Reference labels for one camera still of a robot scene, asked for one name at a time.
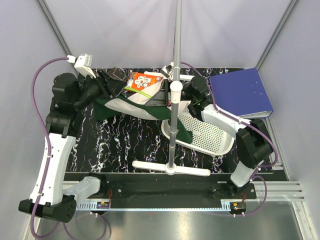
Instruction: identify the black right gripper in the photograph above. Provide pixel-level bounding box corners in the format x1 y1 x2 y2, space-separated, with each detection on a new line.
145 79 196 108

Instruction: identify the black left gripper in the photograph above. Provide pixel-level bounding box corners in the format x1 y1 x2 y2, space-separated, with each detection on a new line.
73 68 127 110

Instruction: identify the lime green clothes hanger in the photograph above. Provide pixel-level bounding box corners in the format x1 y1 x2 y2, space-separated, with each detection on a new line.
124 86 152 99

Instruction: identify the green and white t shirt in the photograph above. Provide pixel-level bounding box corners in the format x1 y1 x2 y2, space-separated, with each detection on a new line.
92 80 193 144

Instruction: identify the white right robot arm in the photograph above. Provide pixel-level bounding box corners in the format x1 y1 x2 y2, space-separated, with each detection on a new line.
146 76 277 199

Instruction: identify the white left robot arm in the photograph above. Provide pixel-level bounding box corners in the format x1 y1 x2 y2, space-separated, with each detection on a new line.
18 68 127 223

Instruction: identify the dark brown book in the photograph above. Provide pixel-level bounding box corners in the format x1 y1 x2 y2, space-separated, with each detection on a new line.
107 67 127 82

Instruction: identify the orange book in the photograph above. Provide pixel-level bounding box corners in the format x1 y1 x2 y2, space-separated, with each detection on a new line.
127 72 162 91

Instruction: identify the white perforated plastic basket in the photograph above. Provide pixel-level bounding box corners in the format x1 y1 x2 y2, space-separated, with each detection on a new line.
176 108 235 156

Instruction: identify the grey clothes rack stand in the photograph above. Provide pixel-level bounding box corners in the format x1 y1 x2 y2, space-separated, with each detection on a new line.
132 0 211 177

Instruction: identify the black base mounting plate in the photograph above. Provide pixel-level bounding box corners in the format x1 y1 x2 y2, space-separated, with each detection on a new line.
74 172 257 201

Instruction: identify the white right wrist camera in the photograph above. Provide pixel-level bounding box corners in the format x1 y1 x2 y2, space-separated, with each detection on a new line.
160 64 174 81

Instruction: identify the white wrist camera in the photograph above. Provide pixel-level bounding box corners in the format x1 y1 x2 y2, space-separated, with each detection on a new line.
160 64 174 81
74 54 96 79

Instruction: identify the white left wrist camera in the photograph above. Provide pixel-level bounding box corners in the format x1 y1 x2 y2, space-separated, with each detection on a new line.
74 54 96 79

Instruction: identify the blue ring binder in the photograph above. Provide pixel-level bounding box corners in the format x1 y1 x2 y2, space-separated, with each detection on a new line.
209 68 274 119

